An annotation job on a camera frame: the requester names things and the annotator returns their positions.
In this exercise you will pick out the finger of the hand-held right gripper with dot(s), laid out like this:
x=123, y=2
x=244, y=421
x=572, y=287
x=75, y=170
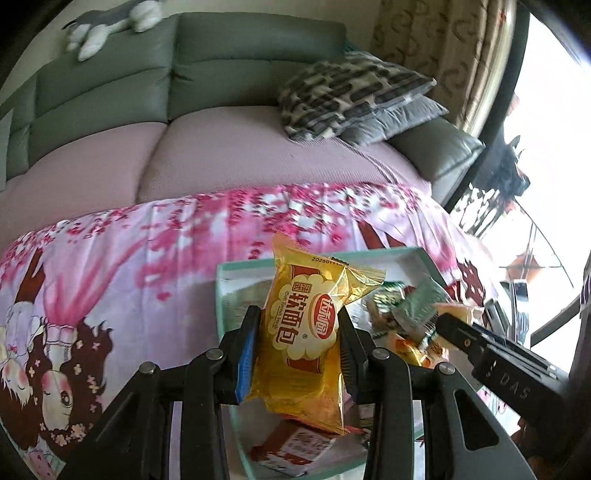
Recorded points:
x=461, y=334

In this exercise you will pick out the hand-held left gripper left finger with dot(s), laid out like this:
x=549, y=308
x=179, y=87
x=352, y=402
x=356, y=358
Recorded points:
x=244, y=364

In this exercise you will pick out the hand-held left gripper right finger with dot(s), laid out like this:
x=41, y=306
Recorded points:
x=349, y=364

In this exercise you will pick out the pale yellow pastry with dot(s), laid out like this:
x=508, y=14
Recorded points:
x=455, y=310

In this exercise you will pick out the pale green snack packet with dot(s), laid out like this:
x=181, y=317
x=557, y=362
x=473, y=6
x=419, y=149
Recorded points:
x=418, y=300

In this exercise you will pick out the orange clear-wrapped snack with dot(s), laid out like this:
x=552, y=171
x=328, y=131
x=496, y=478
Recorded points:
x=406, y=348

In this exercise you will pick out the yellow bread packet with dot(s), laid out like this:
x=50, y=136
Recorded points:
x=300, y=332

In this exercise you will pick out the green cow biscuit packet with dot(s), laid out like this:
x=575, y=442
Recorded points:
x=385, y=295

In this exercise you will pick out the teal cardboard tray box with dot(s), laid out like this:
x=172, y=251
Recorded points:
x=406, y=261

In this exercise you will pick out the small red carton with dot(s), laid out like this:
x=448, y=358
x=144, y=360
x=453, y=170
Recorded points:
x=295, y=445

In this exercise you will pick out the silver and black device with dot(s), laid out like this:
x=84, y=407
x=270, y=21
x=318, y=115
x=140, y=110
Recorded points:
x=494, y=314

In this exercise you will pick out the smartphone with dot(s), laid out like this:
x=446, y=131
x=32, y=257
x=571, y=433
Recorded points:
x=519, y=295

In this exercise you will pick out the black metal railing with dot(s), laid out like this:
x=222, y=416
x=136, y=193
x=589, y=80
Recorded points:
x=475, y=212

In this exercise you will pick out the pink cartoon printed blanket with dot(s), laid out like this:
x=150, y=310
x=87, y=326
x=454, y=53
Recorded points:
x=138, y=258

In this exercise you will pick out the grey pillow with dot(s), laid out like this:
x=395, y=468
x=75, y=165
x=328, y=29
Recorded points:
x=397, y=122

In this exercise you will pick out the black and white patterned pillow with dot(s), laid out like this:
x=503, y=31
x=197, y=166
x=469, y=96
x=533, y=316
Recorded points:
x=351, y=92

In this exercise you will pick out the beige patterned curtain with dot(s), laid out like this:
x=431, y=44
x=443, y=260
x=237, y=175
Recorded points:
x=452, y=46

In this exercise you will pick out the grey sofa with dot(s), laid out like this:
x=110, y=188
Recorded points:
x=115, y=83

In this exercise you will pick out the grey and white plush toy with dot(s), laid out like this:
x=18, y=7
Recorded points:
x=101, y=23

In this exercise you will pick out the dark window frame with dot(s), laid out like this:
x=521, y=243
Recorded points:
x=503, y=101

